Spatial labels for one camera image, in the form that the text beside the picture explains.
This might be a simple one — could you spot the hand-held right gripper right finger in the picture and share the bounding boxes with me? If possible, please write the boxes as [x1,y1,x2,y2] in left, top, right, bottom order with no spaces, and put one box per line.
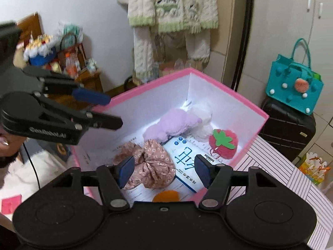
[195,154,279,211]

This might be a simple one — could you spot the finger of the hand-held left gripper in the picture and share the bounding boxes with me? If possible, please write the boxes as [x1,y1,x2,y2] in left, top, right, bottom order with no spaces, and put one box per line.
[23,65,111,106]
[34,91,123,136]

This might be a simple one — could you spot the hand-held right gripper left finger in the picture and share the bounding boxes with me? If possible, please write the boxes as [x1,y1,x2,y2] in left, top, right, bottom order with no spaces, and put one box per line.
[51,155,136,213]

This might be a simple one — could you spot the blue white wipes packet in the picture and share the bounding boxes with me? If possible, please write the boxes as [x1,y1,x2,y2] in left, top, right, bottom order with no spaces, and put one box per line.
[163,135,216,194]

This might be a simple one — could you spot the floral fabric scrunchie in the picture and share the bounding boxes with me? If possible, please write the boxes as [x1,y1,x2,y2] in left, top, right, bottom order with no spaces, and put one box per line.
[113,139,175,190]

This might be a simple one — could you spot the orange plush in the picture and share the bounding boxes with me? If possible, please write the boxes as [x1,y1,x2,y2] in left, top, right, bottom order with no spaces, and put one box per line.
[152,191,181,203]

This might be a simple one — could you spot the pink cardboard box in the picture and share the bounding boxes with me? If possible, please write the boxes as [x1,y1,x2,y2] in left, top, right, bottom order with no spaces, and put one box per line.
[70,67,270,209]

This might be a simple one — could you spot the purple plush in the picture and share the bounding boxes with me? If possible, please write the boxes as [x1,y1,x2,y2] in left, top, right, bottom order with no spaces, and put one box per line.
[143,109,203,144]

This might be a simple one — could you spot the person's left forearm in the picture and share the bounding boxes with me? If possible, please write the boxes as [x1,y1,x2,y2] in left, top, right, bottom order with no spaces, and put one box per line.
[0,142,25,169]

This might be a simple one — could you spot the person's left hand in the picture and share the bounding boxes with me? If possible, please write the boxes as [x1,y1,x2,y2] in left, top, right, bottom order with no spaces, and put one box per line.
[0,133,16,157]

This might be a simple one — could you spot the wooden nightstand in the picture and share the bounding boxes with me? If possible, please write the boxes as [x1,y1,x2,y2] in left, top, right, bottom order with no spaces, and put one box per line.
[49,68,104,105]

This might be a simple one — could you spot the printed paper sheet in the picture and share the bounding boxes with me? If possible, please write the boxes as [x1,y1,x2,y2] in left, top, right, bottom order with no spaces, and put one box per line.
[109,134,209,204]

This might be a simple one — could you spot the red strawberry plush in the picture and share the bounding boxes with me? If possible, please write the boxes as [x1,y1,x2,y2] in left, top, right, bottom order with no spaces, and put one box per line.
[208,128,238,162]

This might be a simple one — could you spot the orange drink bottle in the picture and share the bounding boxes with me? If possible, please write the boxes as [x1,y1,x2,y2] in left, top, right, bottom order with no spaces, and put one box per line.
[65,53,78,75]

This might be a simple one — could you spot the wicker basket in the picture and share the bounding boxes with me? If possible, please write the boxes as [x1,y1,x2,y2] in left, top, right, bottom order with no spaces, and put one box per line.
[57,32,87,71]

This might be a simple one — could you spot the white fluffy pom-pom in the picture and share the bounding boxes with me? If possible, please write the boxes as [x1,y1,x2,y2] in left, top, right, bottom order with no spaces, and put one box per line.
[186,101,214,142]

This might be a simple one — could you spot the blue bucket of flowers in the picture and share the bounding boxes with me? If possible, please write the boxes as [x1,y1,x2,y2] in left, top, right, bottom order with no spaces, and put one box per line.
[23,32,58,66]

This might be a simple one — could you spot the cream fluffy pajama pants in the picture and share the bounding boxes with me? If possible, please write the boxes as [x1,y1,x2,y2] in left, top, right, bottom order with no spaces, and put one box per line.
[133,27,211,80]

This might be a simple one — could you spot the plastic diaper pack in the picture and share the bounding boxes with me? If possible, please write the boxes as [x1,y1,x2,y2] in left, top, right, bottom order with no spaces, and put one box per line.
[53,19,84,45]

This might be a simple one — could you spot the striped tablecloth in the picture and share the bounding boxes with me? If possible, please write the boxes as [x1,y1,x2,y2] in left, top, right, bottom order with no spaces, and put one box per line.
[226,135,333,249]

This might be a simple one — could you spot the brown paper bag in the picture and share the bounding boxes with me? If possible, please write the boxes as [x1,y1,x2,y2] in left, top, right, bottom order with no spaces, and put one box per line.
[156,59,209,77]

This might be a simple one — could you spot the pink tissue packet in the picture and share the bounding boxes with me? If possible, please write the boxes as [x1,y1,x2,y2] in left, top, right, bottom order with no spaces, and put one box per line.
[1,193,22,214]

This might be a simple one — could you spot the wooden headboard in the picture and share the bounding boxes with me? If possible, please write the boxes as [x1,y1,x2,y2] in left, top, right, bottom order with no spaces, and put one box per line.
[14,12,43,42]

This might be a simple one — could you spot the black suitcase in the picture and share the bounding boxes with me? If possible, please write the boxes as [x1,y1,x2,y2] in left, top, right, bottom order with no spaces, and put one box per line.
[259,97,316,163]

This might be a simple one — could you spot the colourful gift bag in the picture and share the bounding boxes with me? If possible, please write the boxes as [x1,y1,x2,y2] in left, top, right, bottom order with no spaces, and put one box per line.
[298,152,329,186]

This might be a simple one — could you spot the cream fluffy pajama jacket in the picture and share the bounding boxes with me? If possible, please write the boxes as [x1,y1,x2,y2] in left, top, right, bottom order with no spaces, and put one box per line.
[117,0,219,34]

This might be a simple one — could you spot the teal felt handbag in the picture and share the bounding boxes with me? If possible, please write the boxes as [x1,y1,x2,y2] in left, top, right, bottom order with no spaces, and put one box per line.
[265,38,324,115]

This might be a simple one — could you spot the beige tall cabinet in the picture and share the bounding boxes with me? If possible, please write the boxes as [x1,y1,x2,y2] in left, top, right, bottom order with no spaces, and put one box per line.
[213,0,250,89]

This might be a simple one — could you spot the beige wardrobe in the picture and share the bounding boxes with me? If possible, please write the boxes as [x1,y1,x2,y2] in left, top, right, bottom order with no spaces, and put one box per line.
[247,0,333,167]

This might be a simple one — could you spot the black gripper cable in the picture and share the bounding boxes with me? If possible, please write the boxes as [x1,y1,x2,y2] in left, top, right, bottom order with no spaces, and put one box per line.
[22,142,41,189]

